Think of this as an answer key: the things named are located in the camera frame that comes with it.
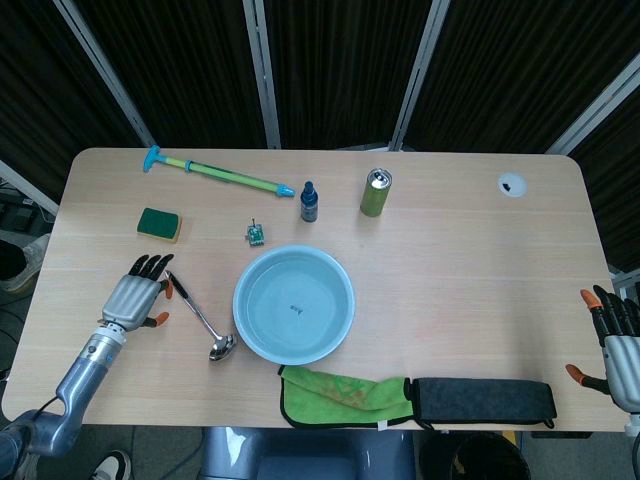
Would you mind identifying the light blue water basin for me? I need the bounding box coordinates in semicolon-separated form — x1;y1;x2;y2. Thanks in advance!
232;244;357;365

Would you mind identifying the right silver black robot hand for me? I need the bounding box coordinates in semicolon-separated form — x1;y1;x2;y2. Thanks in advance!
565;284;640;414

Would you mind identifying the green yellow scrub sponge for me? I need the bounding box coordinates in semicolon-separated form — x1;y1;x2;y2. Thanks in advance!
136;207;184;245

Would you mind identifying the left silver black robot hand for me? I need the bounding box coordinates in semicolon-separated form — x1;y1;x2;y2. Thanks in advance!
101;253;175;333

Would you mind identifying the green microfibre cloth black trim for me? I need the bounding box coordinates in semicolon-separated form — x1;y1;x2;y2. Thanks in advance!
277;364;417;431

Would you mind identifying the black white sneaker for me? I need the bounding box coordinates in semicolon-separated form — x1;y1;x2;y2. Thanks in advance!
88;449;133;480

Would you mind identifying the white partition frame post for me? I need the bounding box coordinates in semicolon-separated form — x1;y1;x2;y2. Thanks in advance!
0;158;60;217
545;63;640;155
242;0;282;150
388;0;451;152
53;0;157;147

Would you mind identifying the beige shoe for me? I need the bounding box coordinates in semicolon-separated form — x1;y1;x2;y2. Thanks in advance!
0;233;52;295

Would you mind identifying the green blue water gun toy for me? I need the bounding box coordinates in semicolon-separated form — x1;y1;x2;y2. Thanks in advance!
142;145;294;200

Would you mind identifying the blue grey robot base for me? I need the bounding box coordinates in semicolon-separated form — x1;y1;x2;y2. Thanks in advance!
198;427;417;480

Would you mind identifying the tall green drink can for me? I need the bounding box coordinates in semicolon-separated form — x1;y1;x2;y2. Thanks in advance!
360;167;393;218

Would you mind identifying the steel ladle orange handle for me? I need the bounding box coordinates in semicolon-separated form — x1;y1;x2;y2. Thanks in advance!
164;269;238;363

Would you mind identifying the white round cable grommet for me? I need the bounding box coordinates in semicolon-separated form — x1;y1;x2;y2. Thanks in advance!
497;172;528;197

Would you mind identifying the dark blue spray bottle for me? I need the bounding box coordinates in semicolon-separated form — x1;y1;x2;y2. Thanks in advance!
300;180;319;224

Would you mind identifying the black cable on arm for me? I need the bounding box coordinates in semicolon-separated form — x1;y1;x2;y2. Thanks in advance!
27;394;67;419

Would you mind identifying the dark grey felt pouch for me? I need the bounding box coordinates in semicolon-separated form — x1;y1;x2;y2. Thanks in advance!
408;377;558;431

